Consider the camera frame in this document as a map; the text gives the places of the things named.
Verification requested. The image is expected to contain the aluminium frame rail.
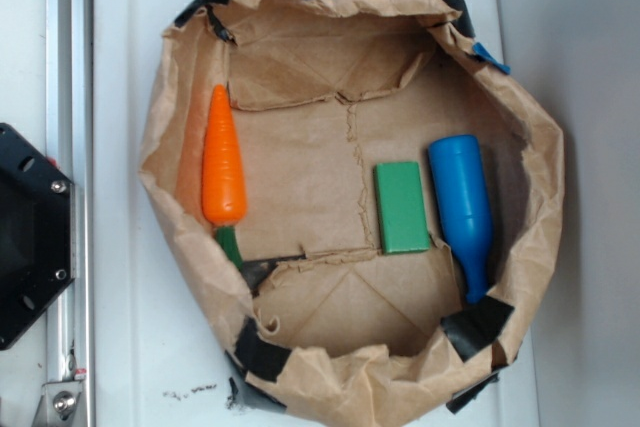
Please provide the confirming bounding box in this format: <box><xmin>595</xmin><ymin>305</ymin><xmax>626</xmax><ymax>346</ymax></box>
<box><xmin>45</xmin><ymin>0</ymin><xmax>96</xmax><ymax>426</ymax></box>

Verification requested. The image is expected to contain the green rectangular block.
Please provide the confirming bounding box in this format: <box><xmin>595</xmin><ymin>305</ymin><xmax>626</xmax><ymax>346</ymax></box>
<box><xmin>374</xmin><ymin>162</ymin><xmax>431</xmax><ymax>255</ymax></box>

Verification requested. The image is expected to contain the blue toy bottle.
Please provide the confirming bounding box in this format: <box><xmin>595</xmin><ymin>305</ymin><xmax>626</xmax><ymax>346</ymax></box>
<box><xmin>428</xmin><ymin>135</ymin><xmax>493</xmax><ymax>304</ymax></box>

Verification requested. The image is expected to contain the metal corner bracket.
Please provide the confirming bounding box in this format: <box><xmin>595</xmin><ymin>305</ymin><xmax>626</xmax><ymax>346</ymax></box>
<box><xmin>31</xmin><ymin>381</ymin><xmax>87</xmax><ymax>427</ymax></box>

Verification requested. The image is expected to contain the orange toy carrot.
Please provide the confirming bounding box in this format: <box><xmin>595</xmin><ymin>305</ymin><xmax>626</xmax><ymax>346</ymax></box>
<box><xmin>202</xmin><ymin>84</ymin><xmax>248</xmax><ymax>269</ymax></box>

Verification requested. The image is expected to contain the brown paper bag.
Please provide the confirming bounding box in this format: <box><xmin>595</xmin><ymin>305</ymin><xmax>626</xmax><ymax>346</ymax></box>
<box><xmin>139</xmin><ymin>0</ymin><xmax>565</xmax><ymax>426</ymax></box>

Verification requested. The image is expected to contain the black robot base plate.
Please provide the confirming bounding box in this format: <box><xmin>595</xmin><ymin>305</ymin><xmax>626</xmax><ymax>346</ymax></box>
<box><xmin>1</xmin><ymin>123</ymin><xmax>74</xmax><ymax>351</ymax></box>

